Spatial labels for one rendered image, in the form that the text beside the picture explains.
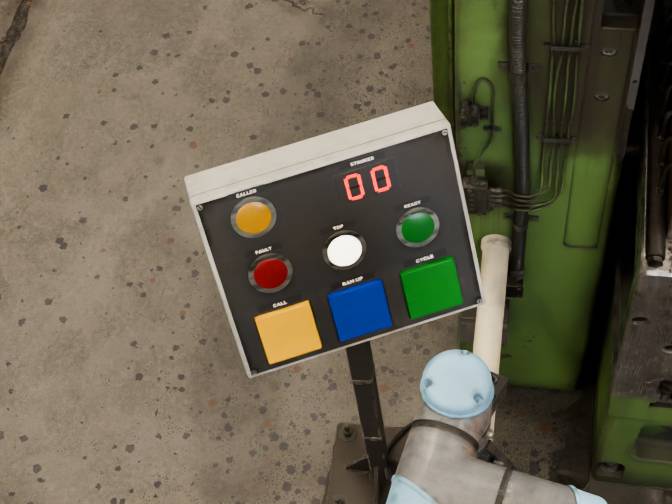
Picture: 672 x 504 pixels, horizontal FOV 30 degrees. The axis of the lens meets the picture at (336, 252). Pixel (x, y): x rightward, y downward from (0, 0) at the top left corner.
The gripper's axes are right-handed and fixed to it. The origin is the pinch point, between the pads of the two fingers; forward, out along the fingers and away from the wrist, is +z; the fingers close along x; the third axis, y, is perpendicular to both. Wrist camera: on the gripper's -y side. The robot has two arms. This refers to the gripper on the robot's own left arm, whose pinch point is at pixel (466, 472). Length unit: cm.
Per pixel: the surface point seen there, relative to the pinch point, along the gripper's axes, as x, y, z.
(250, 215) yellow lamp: -34.7, -11.5, -23.5
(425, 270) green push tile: -14.9, -19.7, -10.4
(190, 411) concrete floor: -73, -17, 93
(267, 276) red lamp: -31.6, -8.1, -15.5
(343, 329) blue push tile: -22.1, -9.2, -6.0
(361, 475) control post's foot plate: -33, -19, 92
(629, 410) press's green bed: 13, -39, 53
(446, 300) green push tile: -11.6, -19.1, -5.6
